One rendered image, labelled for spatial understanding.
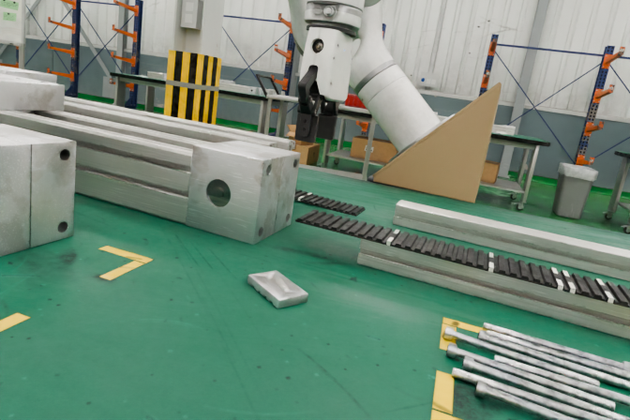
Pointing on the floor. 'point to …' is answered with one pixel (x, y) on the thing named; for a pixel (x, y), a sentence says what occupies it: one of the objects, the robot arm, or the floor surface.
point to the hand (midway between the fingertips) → (316, 132)
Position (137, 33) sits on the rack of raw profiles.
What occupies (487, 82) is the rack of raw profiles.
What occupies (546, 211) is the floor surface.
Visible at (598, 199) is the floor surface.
